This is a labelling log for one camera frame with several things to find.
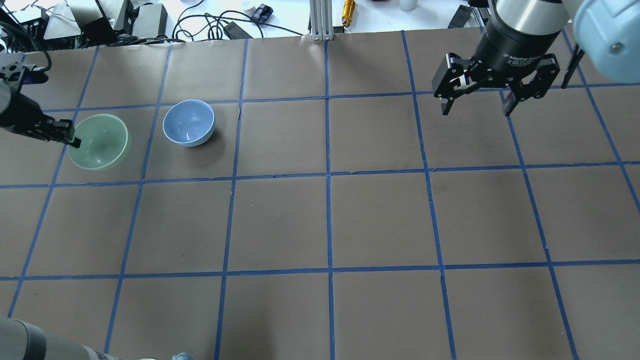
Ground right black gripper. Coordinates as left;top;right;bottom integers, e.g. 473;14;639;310
432;19;560;117

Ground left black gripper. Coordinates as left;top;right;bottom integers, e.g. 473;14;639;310
0;52;82;149

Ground blue ceramic bowl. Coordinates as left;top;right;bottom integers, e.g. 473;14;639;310
162;99;216;147

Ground green ceramic bowl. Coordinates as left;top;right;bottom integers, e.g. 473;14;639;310
67;113;133;171

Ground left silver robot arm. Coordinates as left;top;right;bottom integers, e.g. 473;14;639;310
0;51;117;360

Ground brown grid paper mat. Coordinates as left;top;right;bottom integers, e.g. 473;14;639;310
1;28;639;360

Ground yellow cylindrical tool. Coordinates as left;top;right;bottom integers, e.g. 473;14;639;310
340;0;356;28

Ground aluminium frame post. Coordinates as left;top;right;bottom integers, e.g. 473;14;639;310
309;0;335;41

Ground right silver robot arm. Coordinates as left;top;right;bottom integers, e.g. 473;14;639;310
432;0;640;116

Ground black power adapter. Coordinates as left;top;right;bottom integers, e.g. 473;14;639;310
222;22;253;40

